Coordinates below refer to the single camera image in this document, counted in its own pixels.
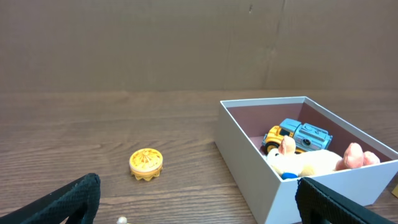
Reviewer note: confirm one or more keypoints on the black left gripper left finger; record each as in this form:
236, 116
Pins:
76, 202

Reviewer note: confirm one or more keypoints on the yellow round ridged toy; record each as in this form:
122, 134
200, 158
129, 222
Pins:
146, 164

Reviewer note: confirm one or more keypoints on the cream plush animal toy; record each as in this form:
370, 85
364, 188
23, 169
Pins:
289, 165

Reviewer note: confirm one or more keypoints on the small wooden rattle drum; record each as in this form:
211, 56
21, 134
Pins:
122, 220

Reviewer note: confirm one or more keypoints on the white square cardboard box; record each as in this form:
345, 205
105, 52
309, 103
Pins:
243, 123

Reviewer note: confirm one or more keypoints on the yellow and grey toy truck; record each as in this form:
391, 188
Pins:
306, 136

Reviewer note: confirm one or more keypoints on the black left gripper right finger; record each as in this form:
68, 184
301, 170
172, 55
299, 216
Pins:
318, 204

